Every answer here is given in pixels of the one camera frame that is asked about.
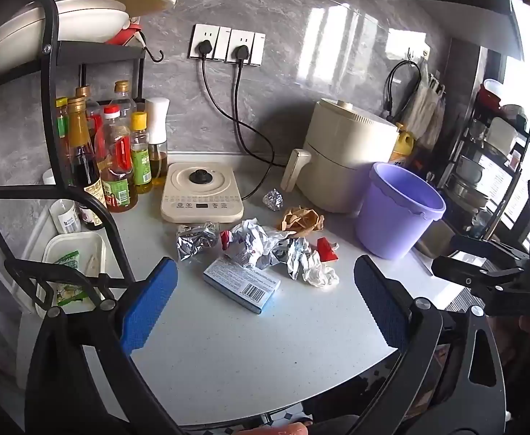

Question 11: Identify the small red wrapper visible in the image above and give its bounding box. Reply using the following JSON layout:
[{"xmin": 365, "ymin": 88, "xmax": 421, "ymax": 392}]
[{"xmin": 316, "ymin": 237, "xmax": 339, "ymax": 264}]

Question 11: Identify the yellow cap green label bottle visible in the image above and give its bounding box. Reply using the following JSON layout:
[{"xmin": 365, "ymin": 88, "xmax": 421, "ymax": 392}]
[{"xmin": 130, "ymin": 112, "xmax": 153, "ymax": 195}]

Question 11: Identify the large cream plate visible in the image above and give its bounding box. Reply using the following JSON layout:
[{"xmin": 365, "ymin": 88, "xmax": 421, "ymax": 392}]
[{"xmin": 0, "ymin": 2, "xmax": 59, "ymax": 84}]

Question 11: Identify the purple plastic bucket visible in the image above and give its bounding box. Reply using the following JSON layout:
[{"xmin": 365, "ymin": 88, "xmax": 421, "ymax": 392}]
[{"xmin": 354, "ymin": 162, "xmax": 447, "ymax": 261}]

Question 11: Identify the cream air fryer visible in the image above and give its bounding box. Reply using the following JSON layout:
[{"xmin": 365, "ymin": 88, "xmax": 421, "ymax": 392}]
[{"xmin": 280, "ymin": 98, "xmax": 401, "ymax": 215}]

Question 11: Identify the brown paper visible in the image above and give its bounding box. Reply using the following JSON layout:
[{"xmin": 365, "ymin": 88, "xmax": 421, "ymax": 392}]
[{"xmin": 277, "ymin": 206, "xmax": 325, "ymax": 239}]

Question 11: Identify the white cutting board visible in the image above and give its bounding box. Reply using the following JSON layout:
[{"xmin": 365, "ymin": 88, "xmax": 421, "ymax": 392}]
[{"xmin": 487, "ymin": 117, "xmax": 519, "ymax": 155}]

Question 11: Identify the coiled black hanging cable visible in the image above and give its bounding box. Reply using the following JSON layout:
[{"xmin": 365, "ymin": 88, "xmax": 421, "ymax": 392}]
[{"xmin": 385, "ymin": 60, "xmax": 422, "ymax": 121}]

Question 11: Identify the silver foil wrapper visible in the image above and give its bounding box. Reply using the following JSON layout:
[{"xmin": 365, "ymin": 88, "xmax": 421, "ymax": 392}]
[{"xmin": 175, "ymin": 221, "xmax": 220, "ymax": 261}]

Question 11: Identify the yellow detergent bottle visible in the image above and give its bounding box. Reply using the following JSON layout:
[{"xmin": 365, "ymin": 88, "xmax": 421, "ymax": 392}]
[{"xmin": 389, "ymin": 122, "xmax": 416, "ymax": 168}]

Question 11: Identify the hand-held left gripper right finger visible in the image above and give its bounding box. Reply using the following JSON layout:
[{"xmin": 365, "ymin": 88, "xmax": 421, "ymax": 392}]
[{"xmin": 353, "ymin": 255, "xmax": 506, "ymax": 435}]

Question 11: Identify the small white bottle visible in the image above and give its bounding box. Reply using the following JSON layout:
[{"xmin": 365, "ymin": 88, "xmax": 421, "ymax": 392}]
[{"xmin": 50, "ymin": 199, "xmax": 82, "ymax": 235}]

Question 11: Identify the blue cardboard box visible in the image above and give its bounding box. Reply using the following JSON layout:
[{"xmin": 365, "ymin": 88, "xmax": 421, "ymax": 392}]
[{"xmin": 203, "ymin": 256, "xmax": 281, "ymax": 314}]

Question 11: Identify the large clear hanging bag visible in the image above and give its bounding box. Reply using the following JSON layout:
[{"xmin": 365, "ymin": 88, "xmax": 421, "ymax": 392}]
[{"xmin": 403, "ymin": 61, "xmax": 440, "ymax": 139}]

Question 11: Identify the crumpled foil ball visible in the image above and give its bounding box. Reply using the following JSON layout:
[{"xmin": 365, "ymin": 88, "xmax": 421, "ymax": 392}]
[{"xmin": 262, "ymin": 189, "xmax": 284, "ymax": 211}]

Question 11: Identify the white tissue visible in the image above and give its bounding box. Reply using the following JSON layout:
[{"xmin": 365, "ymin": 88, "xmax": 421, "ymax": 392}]
[{"xmin": 302, "ymin": 251, "xmax": 340, "ymax": 288}]

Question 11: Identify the cream plastic basin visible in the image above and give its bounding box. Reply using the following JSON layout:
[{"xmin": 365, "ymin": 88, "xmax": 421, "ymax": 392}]
[{"xmin": 57, "ymin": 0, "xmax": 130, "ymax": 44}]

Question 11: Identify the white oil sprayer bottle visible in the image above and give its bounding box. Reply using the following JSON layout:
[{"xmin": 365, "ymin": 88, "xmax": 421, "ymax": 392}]
[{"xmin": 145, "ymin": 97, "xmax": 170, "ymax": 186}]

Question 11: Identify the black metal hook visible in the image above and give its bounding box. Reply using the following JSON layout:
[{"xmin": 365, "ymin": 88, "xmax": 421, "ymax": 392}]
[{"xmin": 140, "ymin": 32, "xmax": 164, "ymax": 63}]

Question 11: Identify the dark soy sauce bottle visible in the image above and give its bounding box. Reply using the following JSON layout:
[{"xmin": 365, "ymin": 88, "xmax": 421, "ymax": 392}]
[{"xmin": 67, "ymin": 96, "xmax": 108, "ymax": 211}]

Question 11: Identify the steel steamer pot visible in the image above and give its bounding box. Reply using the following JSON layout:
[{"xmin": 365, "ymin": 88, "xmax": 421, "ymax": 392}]
[{"xmin": 448, "ymin": 154, "xmax": 489, "ymax": 209}]

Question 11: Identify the silver packet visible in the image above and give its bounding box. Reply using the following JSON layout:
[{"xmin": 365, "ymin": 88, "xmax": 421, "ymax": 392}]
[{"xmin": 285, "ymin": 237, "xmax": 313, "ymax": 280}]

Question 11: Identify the white red wrapper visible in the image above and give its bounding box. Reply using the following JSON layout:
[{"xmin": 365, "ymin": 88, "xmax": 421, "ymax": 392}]
[{"xmin": 221, "ymin": 218, "xmax": 295, "ymax": 269}]

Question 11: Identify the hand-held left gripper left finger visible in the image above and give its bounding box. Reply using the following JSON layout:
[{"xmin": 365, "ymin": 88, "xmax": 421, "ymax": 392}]
[{"xmin": 24, "ymin": 257, "xmax": 184, "ymax": 435}]

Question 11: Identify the black power cable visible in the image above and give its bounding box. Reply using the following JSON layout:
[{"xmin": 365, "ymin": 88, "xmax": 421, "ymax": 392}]
[
  {"xmin": 201, "ymin": 58, "xmax": 288, "ymax": 168},
  {"xmin": 232, "ymin": 61, "xmax": 275, "ymax": 201}
]

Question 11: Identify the cream induction cooker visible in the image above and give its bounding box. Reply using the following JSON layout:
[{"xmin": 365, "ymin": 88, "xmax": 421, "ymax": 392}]
[{"xmin": 160, "ymin": 162, "xmax": 244, "ymax": 224}]

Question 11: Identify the black dish rack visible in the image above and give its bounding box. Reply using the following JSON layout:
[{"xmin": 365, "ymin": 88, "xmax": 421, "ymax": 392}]
[{"xmin": 441, "ymin": 86, "xmax": 530, "ymax": 239}]

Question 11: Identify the black metal shelf rack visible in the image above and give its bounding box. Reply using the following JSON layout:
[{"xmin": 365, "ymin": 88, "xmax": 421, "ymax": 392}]
[{"xmin": 0, "ymin": 0, "xmax": 166, "ymax": 291}]

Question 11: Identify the green snack packet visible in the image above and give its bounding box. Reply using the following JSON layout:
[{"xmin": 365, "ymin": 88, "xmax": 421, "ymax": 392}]
[{"xmin": 57, "ymin": 252, "xmax": 81, "ymax": 277}]

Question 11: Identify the small clear hanging bag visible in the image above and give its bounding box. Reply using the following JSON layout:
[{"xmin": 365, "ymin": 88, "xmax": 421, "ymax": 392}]
[{"xmin": 430, "ymin": 72, "xmax": 447, "ymax": 146}]

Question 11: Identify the white wall socket panel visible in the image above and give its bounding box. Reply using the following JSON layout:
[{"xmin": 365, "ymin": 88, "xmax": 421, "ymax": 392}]
[
  {"xmin": 189, "ymin": 24, "xmax": 230, "ymax": 62},
  {"xmin": 225, "ymin": 28, "xmax": 266, "ymax": 66}
]

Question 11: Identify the red cap oil bottle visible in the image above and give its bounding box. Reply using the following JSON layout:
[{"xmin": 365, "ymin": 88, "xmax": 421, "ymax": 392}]
[{"xmin": 99, "ymin": 104, "xmax": 139, "ymax": 213}]

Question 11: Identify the red white kitchen tool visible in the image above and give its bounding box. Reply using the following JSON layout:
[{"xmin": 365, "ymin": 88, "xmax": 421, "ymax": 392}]
[{"xmin": 106, "ymin": 16, "xmax": 143, "ymax": 46}]

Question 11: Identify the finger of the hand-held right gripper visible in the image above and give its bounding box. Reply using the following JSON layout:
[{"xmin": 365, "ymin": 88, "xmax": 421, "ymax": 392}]
[
  {"xmin": 450, "ymin": 234, "xmax": 530, "ymax": 262},
  {"xmin": 431, "ymin": 257, "xmax": 526, "ymax": 288}
]

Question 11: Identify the gold cap clear bottle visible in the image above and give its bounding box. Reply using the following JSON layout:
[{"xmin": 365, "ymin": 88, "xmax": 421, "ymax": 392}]
[{"xmin": 109, "ymin": 80, "xmax": 137, "ymax": 119}]

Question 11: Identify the white plastic tray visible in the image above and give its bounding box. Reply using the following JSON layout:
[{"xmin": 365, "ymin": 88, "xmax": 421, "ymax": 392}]
[{"xmin": 36, "ymin": 231, "xmax": 107, "ymax": 318}]

